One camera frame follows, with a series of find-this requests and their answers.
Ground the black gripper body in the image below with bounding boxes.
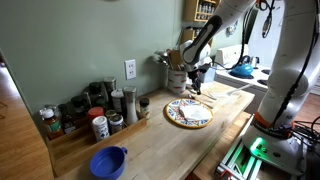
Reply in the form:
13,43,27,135
187,63,212,83

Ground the silver fork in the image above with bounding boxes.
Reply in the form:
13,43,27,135
198,91,218,101

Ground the blue tissue box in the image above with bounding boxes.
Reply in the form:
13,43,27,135
201,66,217,84

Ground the white crock with red fish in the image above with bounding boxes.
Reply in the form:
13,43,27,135
166,68,188,94

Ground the white slotted spatula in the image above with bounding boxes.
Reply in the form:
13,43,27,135
209,83,254,100

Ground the white paper napkin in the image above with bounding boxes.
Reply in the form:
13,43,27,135
178,103,212,122

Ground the wooden spatula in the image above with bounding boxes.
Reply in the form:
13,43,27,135
168,49,183,71

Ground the white stove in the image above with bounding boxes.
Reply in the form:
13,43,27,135
214,44,320,115

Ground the colourful patterned plate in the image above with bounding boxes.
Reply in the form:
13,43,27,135
163,98,215,130

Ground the silver ladle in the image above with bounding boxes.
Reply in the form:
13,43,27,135
153,49,170,66

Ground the blue clothes iron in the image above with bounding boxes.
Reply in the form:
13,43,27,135
229,54,255,80

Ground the small jar black lid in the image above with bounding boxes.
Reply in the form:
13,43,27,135
139,97,151,120

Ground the small silver pot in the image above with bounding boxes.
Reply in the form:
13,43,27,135
249,55,261,70

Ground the tall glass salt shaker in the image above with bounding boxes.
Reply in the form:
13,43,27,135
122,85,139,126

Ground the white lidded jar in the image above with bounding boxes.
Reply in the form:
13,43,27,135
110,88,125,114

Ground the tall dark jar silver lid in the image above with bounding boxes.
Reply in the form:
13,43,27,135
103,77,117,101

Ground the short jar silver lid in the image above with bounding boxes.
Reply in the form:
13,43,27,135
109,114,125,135

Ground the dark spice jar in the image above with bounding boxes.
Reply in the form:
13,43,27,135
88,82,103,105

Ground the red lid jar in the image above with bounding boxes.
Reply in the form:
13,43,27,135
87,106,105,123

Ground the white printed canister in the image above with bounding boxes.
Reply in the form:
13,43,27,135
91,115,110,143

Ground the blue plastic cup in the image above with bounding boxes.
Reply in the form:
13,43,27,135
89,145,129,180

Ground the small dark bottle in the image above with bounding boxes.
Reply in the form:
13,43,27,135
59,103,76,134

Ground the spice jar group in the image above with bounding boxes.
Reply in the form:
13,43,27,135
44,116,148,178

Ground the hot sauce bottle white cap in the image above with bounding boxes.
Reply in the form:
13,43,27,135
39,106,65,140

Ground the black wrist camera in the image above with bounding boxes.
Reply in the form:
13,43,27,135
199,62,213,72

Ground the black robot cable hose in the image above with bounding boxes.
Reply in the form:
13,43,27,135
212,4,256,72

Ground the white wall outlet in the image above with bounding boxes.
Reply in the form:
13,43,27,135
124,58,137,81

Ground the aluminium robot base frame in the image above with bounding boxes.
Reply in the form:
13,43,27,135
214,114,265,180

